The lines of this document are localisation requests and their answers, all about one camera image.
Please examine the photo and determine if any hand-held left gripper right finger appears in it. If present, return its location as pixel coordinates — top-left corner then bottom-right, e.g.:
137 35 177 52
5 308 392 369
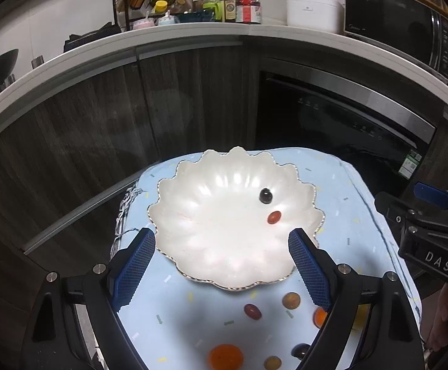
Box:
287 228 427 370

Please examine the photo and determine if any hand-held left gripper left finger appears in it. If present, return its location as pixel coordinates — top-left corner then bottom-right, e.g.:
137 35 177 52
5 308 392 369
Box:
20 227 157 370

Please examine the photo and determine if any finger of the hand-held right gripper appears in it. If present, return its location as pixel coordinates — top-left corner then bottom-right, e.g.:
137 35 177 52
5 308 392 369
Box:
374 191 448 240
414 182 448 220

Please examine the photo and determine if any white scalloped plate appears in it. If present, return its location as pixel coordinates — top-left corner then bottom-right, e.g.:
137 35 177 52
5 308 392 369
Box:
147 146 325 293

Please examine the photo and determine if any orange mandarin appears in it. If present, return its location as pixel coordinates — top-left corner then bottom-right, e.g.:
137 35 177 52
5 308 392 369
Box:
208 344 245 369

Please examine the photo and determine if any green and white sticker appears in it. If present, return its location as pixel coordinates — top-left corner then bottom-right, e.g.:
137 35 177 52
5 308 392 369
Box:
401 150 423 180

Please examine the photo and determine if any light blue speckled cloth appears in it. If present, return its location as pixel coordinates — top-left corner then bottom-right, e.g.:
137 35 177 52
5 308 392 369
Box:
110 147 425 370

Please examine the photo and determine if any black built-in dishwasher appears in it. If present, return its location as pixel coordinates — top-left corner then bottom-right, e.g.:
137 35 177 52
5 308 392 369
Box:
255 67 438 201

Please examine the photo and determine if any dark wood cabinet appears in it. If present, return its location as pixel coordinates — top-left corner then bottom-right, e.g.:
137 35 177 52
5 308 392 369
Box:
0 39 263 332

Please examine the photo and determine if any black microwave oven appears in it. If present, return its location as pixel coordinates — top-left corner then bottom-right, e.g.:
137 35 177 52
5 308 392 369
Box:
343 0 448 85

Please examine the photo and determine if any white rice cooker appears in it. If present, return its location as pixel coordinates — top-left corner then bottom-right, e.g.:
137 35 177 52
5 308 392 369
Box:
286 0 345 35

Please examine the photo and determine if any black stove grate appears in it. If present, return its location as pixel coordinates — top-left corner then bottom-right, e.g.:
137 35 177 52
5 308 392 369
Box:
63 21 122 52

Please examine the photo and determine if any white kitchen countertop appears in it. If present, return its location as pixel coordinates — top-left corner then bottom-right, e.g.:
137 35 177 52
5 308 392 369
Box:
0 21 448 151

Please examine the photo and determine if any pink jar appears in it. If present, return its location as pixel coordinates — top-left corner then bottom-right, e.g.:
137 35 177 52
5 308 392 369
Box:
132 17 156 31

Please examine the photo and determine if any dark teal bowl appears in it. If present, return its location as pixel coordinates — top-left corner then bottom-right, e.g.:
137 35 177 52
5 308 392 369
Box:
175 10 215 24

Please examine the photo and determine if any green container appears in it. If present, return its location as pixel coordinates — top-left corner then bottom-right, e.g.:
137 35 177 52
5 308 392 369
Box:
204 0 224 22

